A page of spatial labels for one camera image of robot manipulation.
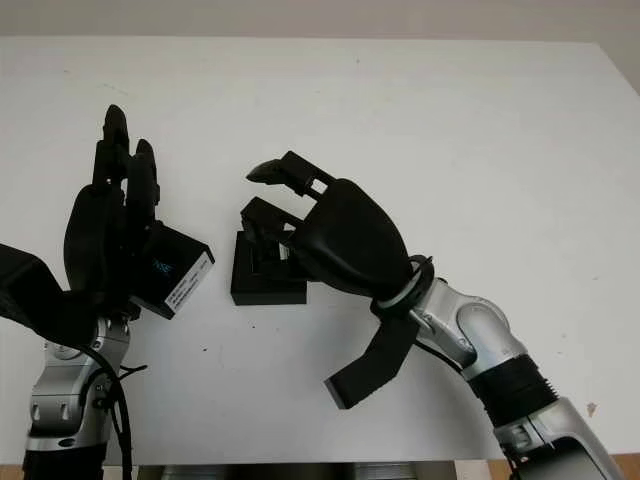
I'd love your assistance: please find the black camera box base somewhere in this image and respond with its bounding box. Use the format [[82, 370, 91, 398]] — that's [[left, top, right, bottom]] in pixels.
[[230, 229, 307, 307]]

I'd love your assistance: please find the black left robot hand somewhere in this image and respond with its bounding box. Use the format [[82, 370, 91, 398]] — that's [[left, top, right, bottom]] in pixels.
[[62, 103, 164, 322]]

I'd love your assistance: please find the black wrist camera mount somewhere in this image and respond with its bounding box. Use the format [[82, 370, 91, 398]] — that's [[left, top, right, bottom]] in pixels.
[[323, 312, 419, 411], [0, 243, 101, 351]]

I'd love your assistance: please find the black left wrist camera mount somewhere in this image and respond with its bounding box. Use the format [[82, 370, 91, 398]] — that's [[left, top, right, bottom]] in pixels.
[[0, 243, 101, 351]]

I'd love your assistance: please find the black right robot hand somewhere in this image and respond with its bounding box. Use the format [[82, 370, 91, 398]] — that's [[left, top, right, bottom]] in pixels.
[[242, 150, 417, 302]]

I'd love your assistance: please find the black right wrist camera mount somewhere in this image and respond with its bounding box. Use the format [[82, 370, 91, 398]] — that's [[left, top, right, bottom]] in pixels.
[[323, 312, 419, 411]]

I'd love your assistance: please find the black box lid with label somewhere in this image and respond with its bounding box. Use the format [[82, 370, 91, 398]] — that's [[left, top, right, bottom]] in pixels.
[[129, 222, 216, 319]]

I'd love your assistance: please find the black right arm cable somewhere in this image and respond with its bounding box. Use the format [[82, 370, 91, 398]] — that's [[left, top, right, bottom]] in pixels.
[[369, 254, 521, 480]]

